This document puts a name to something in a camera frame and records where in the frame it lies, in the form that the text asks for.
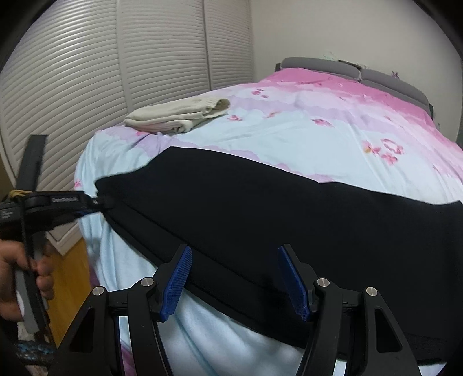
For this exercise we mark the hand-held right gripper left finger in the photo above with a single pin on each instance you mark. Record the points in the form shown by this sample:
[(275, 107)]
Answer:
[(177, 282)]

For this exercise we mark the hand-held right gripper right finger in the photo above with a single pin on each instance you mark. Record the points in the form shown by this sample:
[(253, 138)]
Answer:
[(294, 285)]

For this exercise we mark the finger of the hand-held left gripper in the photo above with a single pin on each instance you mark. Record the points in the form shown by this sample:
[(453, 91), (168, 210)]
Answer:
[(81, 216), (92, 200)]

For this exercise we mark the black pants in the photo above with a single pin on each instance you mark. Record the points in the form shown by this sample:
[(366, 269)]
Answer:
[(253, 217)]

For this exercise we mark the person's left hand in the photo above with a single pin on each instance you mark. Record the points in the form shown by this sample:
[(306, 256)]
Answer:
[(9, 274)]

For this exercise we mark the beige folded garment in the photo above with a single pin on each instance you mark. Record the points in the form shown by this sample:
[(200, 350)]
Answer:
[(181, 114)]

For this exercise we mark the white louvered wardrobe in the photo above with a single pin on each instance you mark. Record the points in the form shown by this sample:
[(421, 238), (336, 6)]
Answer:
[(90, 72)]

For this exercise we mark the pink floral duvet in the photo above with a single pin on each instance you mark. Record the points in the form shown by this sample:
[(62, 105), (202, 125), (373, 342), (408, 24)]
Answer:
[(307, 144)]

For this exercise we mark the grey padded headboard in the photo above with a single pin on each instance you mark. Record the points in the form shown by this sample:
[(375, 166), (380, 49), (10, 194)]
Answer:
[(383, 81)]

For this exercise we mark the flat black item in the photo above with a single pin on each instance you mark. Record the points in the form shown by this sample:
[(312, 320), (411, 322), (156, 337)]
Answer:
[(349, 64)]

